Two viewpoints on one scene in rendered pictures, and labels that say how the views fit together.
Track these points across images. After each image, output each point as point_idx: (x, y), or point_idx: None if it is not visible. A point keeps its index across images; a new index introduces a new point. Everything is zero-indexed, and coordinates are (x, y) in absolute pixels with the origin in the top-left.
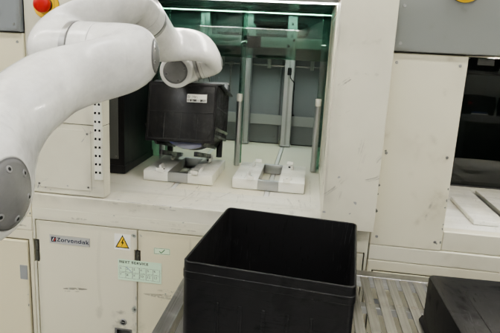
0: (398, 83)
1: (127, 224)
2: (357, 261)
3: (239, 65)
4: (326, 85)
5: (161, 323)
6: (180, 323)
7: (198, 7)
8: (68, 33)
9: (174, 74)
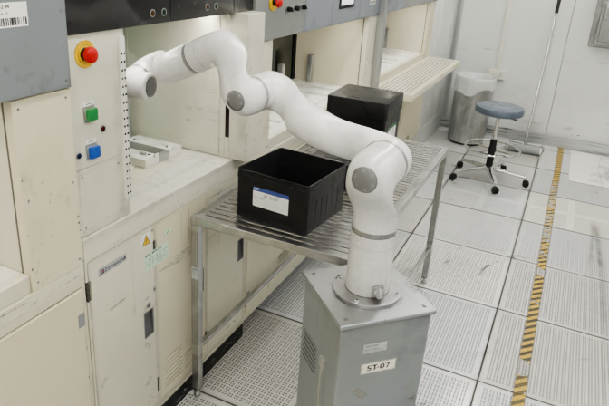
0: None
1: (148, 223)
2: None
3: None
4: (128, 62)
5: (275, 237)
6: (277, 233)
7: None
8: (266, 86)
9: (151, 90)
